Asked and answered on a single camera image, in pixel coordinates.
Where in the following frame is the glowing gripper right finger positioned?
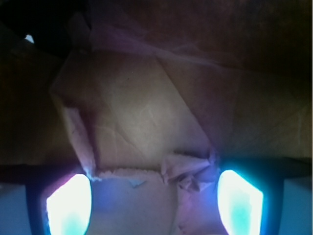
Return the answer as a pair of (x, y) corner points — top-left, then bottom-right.
(217, 169), (283, 235)

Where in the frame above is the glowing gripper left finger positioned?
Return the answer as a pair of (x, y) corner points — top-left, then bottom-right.
(26, 172), (92, 235)

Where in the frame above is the brown paper bag tray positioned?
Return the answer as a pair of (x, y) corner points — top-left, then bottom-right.
(0, 0), (313, 235)

